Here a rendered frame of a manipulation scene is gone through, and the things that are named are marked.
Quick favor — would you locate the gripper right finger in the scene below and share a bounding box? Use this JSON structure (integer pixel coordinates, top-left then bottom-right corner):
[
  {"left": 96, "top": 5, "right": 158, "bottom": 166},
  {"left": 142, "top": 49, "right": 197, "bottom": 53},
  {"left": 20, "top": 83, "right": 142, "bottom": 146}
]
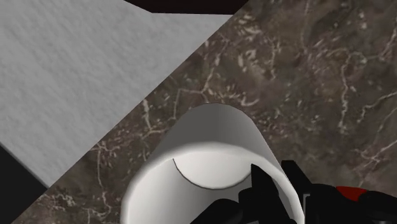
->
[{"left": 280, "top": 160, "right": 397, "bottom": 224}]

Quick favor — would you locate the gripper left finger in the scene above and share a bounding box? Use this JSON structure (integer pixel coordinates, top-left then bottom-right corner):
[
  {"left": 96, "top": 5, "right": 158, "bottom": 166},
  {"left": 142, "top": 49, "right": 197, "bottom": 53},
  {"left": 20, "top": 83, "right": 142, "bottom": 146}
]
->
[{"left": 190, "top": 164, "right": 297, "bottom": 224}]

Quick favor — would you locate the white cup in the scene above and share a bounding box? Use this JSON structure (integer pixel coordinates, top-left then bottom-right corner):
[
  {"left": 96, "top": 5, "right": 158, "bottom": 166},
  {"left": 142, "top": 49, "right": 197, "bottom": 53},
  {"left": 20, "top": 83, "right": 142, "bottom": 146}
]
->
[{"left": 120, "top": 102, "right": 306, "bottom": 224}]

